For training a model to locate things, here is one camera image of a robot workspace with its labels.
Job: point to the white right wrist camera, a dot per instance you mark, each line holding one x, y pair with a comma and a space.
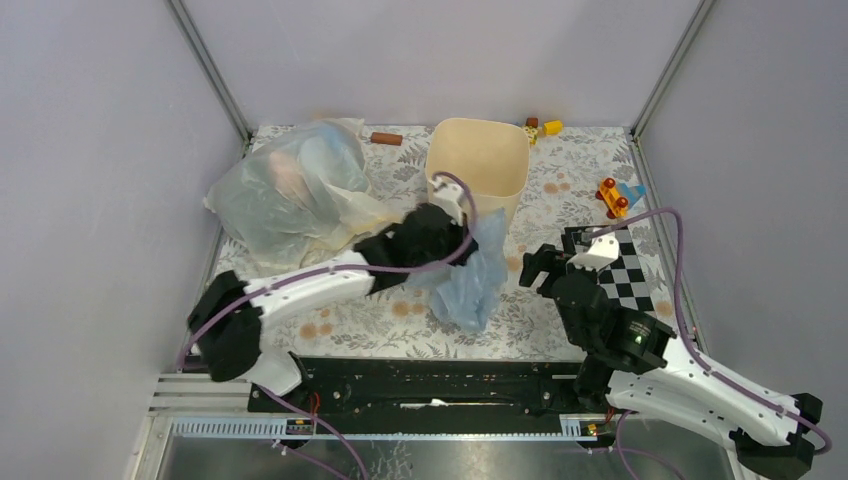
601, 252

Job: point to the orange red toy car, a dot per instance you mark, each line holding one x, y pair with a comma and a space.
616, 202

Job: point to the blue triangle toy piece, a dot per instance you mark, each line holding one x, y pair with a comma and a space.
633, 193

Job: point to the translucent white yellow trash bag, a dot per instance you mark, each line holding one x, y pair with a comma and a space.
303, 192

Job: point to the beige plastic trash bin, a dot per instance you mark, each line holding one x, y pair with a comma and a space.
492, 158

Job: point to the light blue trash bag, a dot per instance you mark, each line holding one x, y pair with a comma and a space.
468, 295

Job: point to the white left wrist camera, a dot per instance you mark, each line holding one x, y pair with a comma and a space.
449, 196

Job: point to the black white checkerboard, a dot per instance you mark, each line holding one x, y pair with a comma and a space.
626, 272

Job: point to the brown cylinder toy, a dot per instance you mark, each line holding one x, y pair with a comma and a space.
384, 138

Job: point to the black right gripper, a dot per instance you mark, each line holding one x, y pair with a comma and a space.
545, 258

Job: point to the floral patterned table mat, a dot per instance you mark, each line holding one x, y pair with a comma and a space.
397, 323

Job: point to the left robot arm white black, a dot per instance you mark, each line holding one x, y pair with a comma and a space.
229, 319

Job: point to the yellow toy block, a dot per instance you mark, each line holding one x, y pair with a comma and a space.
552, 128

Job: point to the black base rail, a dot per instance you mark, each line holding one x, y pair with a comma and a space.
452, 397

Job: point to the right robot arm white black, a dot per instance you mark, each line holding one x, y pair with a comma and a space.
635, 361

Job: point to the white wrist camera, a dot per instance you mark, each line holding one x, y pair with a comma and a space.
601, 252
449, 196

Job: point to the yellow toy figure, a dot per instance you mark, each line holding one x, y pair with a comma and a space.
532, 134

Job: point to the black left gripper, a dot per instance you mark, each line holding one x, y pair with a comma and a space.
461, 234

